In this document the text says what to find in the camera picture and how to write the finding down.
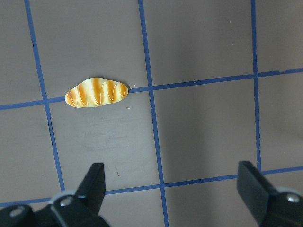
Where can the toy bread loaf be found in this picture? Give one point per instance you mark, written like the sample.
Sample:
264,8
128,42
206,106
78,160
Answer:
95,92

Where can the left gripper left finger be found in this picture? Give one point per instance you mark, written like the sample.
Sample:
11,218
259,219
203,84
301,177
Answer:
78,208

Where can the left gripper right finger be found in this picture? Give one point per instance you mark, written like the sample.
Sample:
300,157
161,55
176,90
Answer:
270,206

